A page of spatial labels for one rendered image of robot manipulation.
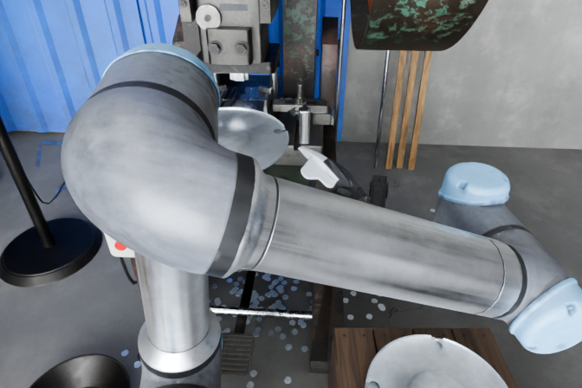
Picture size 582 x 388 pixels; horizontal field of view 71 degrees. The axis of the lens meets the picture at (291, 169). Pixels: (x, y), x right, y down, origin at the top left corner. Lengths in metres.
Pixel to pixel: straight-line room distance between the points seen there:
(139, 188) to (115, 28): 2.17
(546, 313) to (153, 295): 0.41
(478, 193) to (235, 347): 0.91
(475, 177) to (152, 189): 0.38
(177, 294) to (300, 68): 0.89
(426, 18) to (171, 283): 0.58
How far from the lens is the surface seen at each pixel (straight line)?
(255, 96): 1.10
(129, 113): 0.30
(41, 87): 2.83
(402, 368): 0.97
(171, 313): 0.55
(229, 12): 0.99
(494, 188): 0.52
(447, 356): 1.02
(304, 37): 1.24
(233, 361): 1.24
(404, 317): 1.56
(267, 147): 0.85
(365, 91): 2.37
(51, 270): 1.84
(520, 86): 2.58
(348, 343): 1.04
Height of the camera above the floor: 1.21
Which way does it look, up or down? 33 degrees down
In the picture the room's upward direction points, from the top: straight up
